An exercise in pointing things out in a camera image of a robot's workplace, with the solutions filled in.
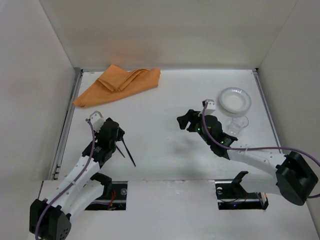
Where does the white ceramic plate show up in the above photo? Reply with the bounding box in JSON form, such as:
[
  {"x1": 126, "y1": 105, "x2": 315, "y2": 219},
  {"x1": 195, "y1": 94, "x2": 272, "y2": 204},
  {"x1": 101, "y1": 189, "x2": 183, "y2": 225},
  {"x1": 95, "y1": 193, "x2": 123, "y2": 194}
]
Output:
[{"x1": 218, "y1": 87, "x2": 252, "y2": 116}]

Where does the orange cloth napkin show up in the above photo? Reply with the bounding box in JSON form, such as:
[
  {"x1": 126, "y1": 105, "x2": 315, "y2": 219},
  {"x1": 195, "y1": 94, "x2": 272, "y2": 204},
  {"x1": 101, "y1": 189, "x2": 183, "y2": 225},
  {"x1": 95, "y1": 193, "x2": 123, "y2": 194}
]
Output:
[{"x1": 73, "y1": 64, "x2": 161, "y2": 108}]

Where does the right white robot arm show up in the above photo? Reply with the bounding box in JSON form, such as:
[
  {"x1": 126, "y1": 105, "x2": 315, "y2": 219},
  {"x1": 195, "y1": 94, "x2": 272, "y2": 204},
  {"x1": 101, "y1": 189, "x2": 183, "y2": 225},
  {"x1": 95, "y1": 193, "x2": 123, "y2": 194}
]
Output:
[{"x1": 177, "y1": 109, "x2": 319, "y2": 206}]

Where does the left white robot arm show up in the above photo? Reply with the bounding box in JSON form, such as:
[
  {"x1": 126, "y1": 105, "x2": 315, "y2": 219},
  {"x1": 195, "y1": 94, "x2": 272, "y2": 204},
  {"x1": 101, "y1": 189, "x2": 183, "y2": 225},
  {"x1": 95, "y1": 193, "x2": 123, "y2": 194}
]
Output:
[{"x1": 29, "y1": 115, "x2": 125, "y2": 240}]

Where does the black knife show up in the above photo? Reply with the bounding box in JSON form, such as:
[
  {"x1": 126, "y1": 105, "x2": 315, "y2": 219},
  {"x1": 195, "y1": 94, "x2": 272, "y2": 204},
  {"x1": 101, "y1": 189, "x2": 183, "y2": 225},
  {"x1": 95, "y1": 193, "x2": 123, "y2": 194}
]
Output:
[{"x1": 122, "y1": 139, "x2": 137, "y2": 167}]

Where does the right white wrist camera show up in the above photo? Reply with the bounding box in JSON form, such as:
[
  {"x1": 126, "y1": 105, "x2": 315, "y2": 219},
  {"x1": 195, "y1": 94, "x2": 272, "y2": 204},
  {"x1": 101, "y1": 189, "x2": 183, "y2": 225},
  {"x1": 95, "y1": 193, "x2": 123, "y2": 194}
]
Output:
[{"x1": 202, "y1": 99, "x2": 216, "y2": 116}]

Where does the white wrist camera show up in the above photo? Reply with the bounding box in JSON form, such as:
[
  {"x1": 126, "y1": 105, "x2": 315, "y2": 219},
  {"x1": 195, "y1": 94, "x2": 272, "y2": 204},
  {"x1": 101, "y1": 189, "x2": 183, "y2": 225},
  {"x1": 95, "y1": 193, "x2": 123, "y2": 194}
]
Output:
[
  {"x1": 202, "y1": 99, "x2": 216, "y2": 116},
  {"x1": 89, "y1": 110, "x2": 105, "y2": 133}
]

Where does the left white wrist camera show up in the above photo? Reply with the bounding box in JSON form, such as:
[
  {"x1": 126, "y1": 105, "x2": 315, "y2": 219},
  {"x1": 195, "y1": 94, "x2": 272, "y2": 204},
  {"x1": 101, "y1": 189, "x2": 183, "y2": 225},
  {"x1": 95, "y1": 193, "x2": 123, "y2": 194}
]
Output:
[{"x1": 89, "y1": 110, "x2": 105, "y2": 133}]

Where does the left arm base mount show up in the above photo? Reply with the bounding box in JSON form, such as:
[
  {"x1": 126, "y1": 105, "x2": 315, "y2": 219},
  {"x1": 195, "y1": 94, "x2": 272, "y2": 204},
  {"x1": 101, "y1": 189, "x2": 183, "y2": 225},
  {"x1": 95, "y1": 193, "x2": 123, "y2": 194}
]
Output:
[{"x1": 85, "y1": 181, "x2": 128, "y2": 211}]

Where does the left aluminium table rail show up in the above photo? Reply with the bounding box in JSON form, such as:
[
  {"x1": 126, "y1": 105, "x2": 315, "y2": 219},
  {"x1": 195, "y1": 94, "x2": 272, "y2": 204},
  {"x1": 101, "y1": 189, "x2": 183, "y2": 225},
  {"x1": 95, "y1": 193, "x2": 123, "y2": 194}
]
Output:
[{"x1": 47, "y1": 67, "x2": 83, "y2": 180}]

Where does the aluminium table rail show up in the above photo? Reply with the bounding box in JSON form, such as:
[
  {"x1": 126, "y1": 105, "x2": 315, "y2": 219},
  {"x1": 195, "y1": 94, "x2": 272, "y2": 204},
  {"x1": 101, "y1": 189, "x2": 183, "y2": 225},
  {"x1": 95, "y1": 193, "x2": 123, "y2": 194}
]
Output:
[
  {"x1": 252, "y1": 68, "x2": 281, "y2": 147},
  {"x1": 47, "y1": 67, "x2": 83, "y2": 180}
]

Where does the right aluminium table rail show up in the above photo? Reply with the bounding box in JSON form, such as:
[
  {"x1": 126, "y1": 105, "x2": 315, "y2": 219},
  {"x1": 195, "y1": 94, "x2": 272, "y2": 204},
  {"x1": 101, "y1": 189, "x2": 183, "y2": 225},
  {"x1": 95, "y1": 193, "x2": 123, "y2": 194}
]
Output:
[{"x1": 252, "y1": 68, "x2": 281, "y2": 147}]

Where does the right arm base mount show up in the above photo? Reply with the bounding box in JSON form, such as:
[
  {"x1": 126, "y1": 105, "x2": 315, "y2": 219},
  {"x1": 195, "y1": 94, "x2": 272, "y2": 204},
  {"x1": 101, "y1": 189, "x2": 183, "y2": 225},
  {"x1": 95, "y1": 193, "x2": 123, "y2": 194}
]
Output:
[{"x1": 215, "y1": 171, "x2": 269, "y2": 211}]

